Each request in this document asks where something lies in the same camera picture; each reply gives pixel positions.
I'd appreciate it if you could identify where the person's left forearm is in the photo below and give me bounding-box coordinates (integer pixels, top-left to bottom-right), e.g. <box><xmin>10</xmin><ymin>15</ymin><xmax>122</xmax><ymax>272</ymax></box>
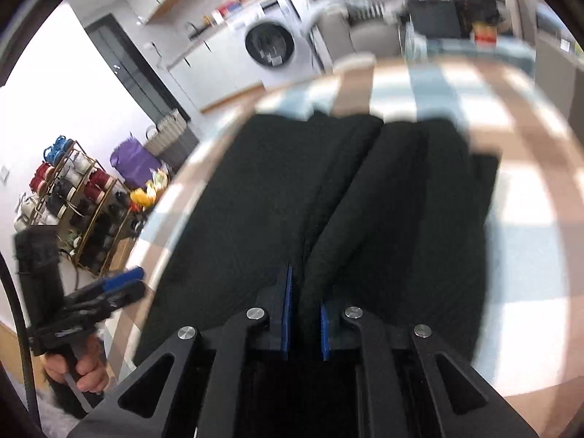
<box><xmin>36</xmin><ymin>385</ymin><xmax>92</xmax><ymax>438</ymax></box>

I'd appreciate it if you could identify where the grey sofa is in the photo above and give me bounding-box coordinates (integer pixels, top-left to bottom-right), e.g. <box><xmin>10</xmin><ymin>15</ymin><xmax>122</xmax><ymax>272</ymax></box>
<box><xmin>315</xmin><ymin>0</ymin><xmax>407</xmax><ymax>71</ymax></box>

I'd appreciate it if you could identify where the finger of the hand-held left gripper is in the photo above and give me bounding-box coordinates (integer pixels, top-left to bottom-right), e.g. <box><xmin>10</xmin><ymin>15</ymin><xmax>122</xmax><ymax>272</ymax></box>
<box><xmin>68</xmin><ymin>280</ymin><xmax>147</xmax><ymax>318</ymax></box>
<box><xmin>66</xmin><ymin>267</ymin><xmax>145</xmax><ymax>299</ymax></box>

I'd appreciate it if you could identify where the white washing machine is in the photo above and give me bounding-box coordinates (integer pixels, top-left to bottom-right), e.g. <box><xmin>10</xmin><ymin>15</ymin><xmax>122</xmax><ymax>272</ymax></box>
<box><xmin>228</xmin><ymin>0</ymin><xmax>329</xmax><ymax>89</ymax></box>

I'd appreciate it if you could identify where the person's left hand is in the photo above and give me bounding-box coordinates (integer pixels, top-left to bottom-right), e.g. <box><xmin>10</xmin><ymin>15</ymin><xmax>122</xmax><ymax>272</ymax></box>
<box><xmin>43</xmin><ymin>335</ymin><xmax>110</xmax><ymax>395</ymax></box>

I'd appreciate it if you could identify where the black knit sweater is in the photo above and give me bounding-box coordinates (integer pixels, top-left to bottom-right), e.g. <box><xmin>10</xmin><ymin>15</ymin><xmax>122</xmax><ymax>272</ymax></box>
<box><xmin>134</xmin><ymin>112</ymin><xmax>500</xmax><ymax>375</ymax></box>

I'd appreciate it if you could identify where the black screen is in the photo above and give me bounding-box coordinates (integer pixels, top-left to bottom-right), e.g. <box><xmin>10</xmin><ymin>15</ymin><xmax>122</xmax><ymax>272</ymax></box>
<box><xmin>406</xmin><ymin>0</ymin><xmax>459</xmax><ymax>39</ymax></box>

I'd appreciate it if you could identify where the red small box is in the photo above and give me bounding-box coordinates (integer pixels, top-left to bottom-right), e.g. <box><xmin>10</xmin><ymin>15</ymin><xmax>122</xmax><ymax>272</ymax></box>
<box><xmin>472</xmin><ymin>20</ymin><xmax>496</xmax><ymax>44</ymax></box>

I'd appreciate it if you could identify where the shoe rack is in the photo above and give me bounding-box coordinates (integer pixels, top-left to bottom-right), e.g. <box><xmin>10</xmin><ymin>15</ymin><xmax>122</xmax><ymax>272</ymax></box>
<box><xmin>14</xmin><ymin>137</ymin><xmax>151</xmax><ymax>277</ymax></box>

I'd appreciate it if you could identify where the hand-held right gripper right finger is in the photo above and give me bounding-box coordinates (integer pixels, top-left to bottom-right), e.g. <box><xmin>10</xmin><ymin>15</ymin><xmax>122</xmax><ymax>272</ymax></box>
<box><xmin>319</xmin><ymin>301</ymin><xmax>539</xmax><ymax>438</ymax></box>

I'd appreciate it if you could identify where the dark glass door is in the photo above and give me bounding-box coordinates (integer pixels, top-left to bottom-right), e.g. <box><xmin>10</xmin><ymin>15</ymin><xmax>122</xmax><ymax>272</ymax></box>
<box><xmin>84</xmin><ymin>14</ymin><xmax>192</xmax><ymax>124</ymax></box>

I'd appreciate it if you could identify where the light grey cloth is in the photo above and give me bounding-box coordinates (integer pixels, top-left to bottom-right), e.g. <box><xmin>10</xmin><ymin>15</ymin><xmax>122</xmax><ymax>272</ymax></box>
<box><xmin>306</xmin><ymin>0</ymin><xmax>361</xmax><ymax>32</ymax></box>

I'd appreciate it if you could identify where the yellow trash item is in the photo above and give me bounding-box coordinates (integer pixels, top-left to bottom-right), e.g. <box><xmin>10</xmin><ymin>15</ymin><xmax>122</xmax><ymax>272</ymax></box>
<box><xmin>130</xmin><ymin>182</ymin><xmax>158</xmax><ymax>211</ymax></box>

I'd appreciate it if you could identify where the purple plastic bag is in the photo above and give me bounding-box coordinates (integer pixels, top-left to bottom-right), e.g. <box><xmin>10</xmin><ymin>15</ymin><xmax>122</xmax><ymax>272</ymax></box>
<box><xmin>109</xmin><ymin>141</ymin><xmax>160</xmax><ymax>190</ymax></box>

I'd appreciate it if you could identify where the striped brown blue blanket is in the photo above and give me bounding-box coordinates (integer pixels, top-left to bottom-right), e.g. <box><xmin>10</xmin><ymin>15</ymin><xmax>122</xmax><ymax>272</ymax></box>
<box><xmin>105</xmin><ymin>52</ymin><xmax>576</xmax><ymax>397</ymax></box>

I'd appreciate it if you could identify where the black white patterned pillow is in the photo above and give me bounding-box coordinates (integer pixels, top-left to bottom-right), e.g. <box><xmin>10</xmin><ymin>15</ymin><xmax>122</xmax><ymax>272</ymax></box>
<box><xmin>349</xmin><ymin>0</ymin><xmax>393</xmax><ymax>21</ymax></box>

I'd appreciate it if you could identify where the white cabinet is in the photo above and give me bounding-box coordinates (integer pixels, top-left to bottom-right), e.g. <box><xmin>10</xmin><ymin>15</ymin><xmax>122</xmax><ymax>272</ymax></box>
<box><xmin>137</xmin><ymin>0</ymin><xmax>329</xmax><ymax>112</ymax></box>

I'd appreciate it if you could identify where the black cable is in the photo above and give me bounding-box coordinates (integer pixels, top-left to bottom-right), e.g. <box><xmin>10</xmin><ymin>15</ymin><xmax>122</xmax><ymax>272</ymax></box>
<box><xmin>0</xmin><ymin>255</ymin><xmax>43</xmax><ymax>438</ymax></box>

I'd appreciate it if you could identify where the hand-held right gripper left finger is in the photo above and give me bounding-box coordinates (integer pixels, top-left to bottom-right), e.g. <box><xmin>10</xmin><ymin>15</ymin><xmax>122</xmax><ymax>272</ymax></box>
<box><xmin>68</xmin><ymin>265</ymin><xmax>295</xmax><ymax>438</ymax></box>

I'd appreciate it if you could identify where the woven laundry basket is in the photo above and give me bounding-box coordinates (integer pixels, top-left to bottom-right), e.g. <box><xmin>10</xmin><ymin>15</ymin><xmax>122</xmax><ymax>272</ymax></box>
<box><xmin>145</xmin><ymin>109</ymin><xmax>201</xmax><ymax>169</ymax></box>

